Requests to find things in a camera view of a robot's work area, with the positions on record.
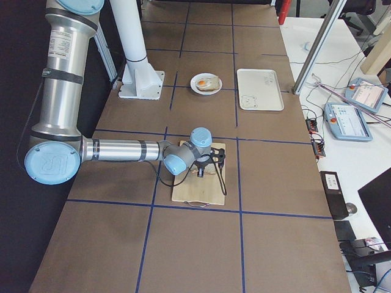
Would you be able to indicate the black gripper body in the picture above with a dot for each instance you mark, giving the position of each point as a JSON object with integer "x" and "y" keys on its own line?
{"x": 201, "y": 167}

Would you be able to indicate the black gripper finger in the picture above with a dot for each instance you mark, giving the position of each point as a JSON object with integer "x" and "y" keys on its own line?
{"x": 200, "y": 172}

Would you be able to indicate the bread slice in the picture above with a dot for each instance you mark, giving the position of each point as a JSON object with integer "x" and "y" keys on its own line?
{"x": 215, "y": 84}
{"x": 207, "y": 170}

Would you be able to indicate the white round plate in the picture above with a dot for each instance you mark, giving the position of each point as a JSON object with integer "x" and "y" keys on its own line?
{"x": 201, "y": 75}

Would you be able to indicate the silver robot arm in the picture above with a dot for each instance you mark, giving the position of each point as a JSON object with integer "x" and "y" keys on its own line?
{"x": 57, "y": 148}

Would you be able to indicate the bread slice under egg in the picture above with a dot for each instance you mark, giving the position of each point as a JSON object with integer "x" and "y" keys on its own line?
{"x": 215, "y": 84}

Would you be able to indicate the wooden cutting board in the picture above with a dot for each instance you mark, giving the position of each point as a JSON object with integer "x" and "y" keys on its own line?
{"x": 189, "y": 188}

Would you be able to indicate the fried egg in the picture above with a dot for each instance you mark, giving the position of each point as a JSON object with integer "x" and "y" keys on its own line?
{"x": 203, "y": 83}

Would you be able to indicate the cream bear serving tray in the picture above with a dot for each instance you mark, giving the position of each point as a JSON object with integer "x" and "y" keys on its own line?
{"x": 259, "y": 90}

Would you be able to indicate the black power strip far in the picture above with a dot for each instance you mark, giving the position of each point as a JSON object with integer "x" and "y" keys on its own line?
{"x": 312, "y": 125}

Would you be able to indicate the black power strip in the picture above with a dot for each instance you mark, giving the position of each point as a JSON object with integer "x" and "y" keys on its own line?
{"x": 312, "y": 125}
{"x": 318, "y": 146}

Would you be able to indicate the black power strip near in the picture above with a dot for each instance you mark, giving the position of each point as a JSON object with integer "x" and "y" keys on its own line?
{"x": 318, "y": 146}

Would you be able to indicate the black box with label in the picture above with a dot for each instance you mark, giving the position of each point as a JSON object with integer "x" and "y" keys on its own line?
{"x": 334, "y": 195}

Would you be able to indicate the near teach pendant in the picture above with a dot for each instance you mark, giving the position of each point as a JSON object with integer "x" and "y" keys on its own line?
{"x": 346, "y": 122}

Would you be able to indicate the teach pendant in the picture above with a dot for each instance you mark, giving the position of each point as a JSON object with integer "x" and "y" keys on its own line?
{"x": 346, "y": 122}
{"x": 366, "y": 94}

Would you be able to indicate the black monitor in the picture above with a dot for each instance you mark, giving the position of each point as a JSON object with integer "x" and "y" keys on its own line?
{"x": 375, "y": 196}

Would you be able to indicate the far teach pendant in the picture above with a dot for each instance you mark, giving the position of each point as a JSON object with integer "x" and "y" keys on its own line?
{"x": 366, "y": 94}

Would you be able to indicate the red pipe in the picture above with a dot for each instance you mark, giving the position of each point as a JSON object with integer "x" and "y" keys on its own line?
{"x": 285, "y": 7}

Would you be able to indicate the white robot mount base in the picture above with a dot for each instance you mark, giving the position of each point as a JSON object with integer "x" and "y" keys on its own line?
{"x": 141, "y": 81}

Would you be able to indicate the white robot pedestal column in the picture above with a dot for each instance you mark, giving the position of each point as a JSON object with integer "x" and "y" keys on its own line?
{"x": 127, "y": 19}

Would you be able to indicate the aluminium frame post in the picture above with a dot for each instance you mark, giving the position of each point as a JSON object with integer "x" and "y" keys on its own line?
{"x": 328, "y": 22}

